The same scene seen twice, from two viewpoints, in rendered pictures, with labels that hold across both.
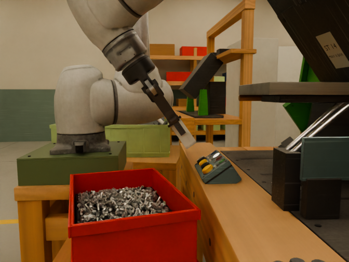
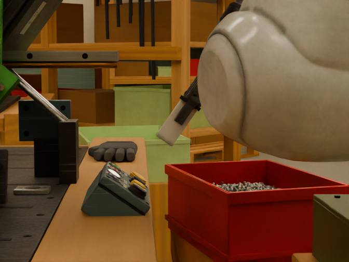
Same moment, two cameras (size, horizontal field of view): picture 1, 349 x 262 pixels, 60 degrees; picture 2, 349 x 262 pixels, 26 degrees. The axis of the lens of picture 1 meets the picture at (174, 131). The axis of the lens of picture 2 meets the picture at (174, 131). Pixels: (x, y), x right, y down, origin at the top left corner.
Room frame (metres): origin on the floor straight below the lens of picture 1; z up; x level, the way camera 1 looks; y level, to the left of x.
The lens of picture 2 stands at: (1.89, -0.01, 1.12)
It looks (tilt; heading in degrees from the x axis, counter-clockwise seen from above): 6 degrees down; 181
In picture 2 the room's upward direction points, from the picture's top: straight up
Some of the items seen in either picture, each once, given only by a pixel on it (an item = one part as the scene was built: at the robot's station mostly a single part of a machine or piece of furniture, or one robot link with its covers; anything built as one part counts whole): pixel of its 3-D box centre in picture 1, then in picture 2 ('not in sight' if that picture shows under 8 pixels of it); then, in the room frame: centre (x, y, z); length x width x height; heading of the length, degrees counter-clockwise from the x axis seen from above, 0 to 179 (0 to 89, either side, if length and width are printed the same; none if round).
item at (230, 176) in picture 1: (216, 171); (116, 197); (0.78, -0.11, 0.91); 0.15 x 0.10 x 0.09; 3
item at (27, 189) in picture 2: not in sight; (32, 190); (0.68, -0.26, 0.90); 0.06 x 0.04 x 0.01; 93
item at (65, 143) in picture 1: (81, 141); not in sight; (0.99, 0.31, 0.96); 0.22 x 0.18 x 0.06; 14
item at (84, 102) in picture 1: (82, 98); not in sight; (1.01, 0.30, 1.10); 0.18 x 0.16 x 0.22; 112
